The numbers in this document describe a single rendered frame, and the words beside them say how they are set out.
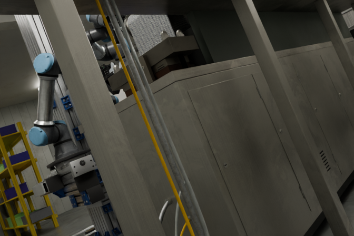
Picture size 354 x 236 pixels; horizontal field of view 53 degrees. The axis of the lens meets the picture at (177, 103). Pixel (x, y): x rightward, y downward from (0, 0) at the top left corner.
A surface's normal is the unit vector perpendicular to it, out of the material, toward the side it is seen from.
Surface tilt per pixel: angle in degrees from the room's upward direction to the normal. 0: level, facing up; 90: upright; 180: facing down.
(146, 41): 90
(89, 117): 90
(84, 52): 90
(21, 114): 90
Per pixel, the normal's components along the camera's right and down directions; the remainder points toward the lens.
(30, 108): 0.53, -0.29
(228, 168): 0.68, -0.34
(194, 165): -0.62, 0.18
